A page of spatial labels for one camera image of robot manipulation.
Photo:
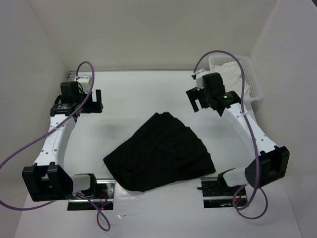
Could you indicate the white plastic basket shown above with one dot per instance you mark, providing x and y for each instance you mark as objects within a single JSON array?
[{"x": 252, "y": 91}]

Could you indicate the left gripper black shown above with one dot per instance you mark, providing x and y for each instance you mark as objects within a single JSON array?
[{"x": 94, "y": 107}]

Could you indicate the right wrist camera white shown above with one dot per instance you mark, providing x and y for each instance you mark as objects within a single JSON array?
[{"x": 198, "y": 77}]

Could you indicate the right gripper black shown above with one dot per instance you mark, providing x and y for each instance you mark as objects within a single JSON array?
[{"x": 192, "y": 94}]

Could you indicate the white cloth in basket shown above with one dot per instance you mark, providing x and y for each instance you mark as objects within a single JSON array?
[{"x": 231, "y": 76}]

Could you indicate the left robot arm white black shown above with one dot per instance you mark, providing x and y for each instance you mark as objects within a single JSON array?
[{"x": 46, "y": 179}]

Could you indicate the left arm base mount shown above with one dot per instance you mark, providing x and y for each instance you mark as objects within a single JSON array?
[{"x": 103, "y": 197}]

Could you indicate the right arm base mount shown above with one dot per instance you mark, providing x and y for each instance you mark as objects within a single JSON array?
[{"x": 216, "y": 195}]

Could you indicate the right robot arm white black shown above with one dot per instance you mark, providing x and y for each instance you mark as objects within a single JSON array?
[{"x": 268, "y": 160}]

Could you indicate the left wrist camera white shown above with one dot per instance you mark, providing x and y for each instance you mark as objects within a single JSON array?
[{"x": 85, "y": 81}]

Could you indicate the black pleated skirt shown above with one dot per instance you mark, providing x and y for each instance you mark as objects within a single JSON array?
[{"x": 162, "y": 151}]

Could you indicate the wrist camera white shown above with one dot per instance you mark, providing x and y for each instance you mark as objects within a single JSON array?
[
  {"x": 85, "y": 81},
  {"x": 198, "y": 77}
]

